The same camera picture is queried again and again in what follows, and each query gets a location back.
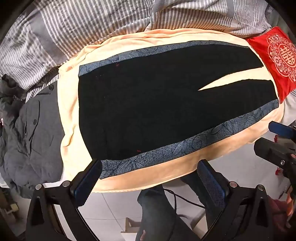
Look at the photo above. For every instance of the small wooden stool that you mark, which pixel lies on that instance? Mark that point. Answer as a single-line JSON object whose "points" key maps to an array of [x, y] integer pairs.
{"points": [[131, 224]]}

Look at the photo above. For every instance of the red embroidered cushion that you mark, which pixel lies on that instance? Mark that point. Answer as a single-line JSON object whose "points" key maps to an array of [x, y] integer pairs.
{"points": [[275, 62]]}

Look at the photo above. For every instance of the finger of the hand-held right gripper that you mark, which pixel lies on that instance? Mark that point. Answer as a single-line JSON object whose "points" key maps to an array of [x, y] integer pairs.
{"points": [[270, 150], [279, 129]]}

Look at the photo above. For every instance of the peach blanket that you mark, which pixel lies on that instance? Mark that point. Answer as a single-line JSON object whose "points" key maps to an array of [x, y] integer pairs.
{"points": [[69, 115]]}

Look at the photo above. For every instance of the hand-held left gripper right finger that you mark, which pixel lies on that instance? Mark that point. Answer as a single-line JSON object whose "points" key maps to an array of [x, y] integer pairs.
{"points": [[211, 183]]}

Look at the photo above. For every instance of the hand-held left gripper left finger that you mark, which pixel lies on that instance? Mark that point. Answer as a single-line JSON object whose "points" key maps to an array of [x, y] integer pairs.
{"points": [[87, 183]]}

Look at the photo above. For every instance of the person's leg in jeans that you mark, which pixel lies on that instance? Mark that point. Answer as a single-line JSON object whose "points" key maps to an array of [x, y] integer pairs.
{"points": [[159, 213]]}

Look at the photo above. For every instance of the black pants with blue stripes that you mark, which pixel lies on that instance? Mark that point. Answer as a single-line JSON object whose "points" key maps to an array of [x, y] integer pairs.
{"points": [[150, 104]]}

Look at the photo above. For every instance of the dark grey jacket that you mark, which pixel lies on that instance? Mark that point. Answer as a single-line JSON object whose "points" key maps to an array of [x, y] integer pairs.
{"points": [[27, 139]]}

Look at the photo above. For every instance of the grey striped duvet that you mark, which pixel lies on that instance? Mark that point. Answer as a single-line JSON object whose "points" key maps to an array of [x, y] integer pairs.
{"points": [[69, 27]]}

